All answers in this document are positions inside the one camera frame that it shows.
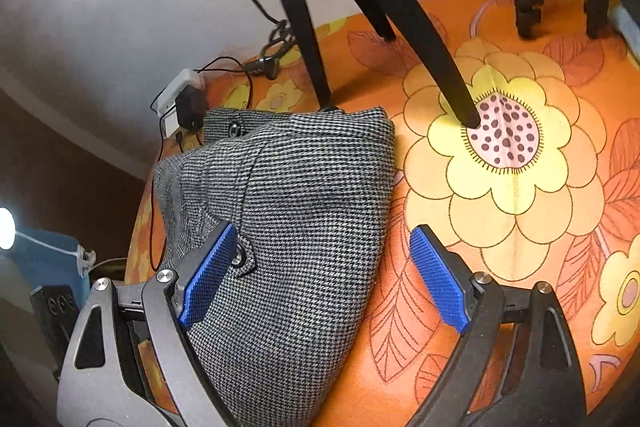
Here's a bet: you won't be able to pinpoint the black cable with inline switch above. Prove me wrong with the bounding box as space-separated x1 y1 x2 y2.
148 0 296 273

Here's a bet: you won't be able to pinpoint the white power strip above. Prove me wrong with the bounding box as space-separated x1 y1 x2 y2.
150 68 205 138

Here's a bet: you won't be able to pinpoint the black power adapter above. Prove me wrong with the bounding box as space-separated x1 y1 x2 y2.
176 84 207 131

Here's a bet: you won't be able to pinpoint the orange floral bedsheet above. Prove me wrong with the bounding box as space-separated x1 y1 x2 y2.
124 0 640 427

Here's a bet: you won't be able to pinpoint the grey houndstooth pants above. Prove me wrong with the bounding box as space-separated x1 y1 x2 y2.
154 107 395 426

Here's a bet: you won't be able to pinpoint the black speaker box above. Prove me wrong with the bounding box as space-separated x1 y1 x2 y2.
29 285 79 364

